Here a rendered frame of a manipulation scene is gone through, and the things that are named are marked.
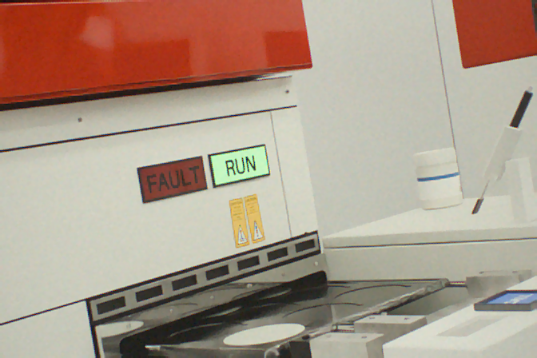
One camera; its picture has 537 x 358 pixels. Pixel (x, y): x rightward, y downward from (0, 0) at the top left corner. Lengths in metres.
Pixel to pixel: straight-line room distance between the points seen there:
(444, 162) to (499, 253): 0.35
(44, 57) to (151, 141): 0.22
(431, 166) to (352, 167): 2.32
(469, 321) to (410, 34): 3.62
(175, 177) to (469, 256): 0.42
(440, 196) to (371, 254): 0.24
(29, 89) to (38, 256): 0.20
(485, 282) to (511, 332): 0.56
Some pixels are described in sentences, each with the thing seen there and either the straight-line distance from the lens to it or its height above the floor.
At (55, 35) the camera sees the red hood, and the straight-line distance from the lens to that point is 1.25.
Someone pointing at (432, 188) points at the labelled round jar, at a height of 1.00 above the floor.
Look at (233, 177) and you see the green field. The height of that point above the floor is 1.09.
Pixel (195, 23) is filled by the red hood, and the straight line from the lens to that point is 1.40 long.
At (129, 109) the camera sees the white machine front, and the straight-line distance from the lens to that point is 1.36.
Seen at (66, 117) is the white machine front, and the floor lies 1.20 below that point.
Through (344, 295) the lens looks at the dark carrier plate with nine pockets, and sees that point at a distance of 1.44.
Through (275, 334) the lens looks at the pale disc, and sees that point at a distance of 1.25.
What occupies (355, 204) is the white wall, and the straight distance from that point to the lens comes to 4.04.
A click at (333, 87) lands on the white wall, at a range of 4.01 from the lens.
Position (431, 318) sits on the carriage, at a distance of 1.30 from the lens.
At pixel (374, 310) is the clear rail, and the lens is 1.30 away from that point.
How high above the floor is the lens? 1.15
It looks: 3 degrees down
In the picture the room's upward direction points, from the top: 10 degrees counter-clockwise
